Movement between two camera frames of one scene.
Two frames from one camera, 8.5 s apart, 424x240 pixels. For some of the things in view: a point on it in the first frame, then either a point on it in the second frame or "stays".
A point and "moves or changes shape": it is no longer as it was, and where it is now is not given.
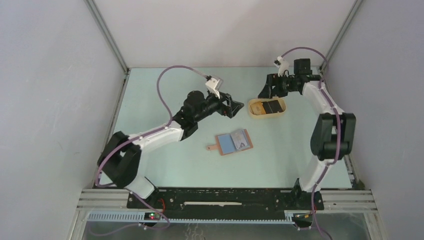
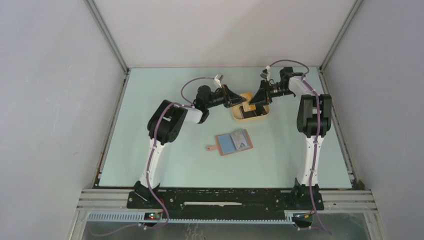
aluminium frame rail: [99, 199] stays
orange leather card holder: [232, 142] stays
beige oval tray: [266, 107] moves or changes shape
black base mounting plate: [230, 202] stays
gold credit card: [257, 108] -> [247, 107]
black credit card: [272, 106] -> [259, 110]
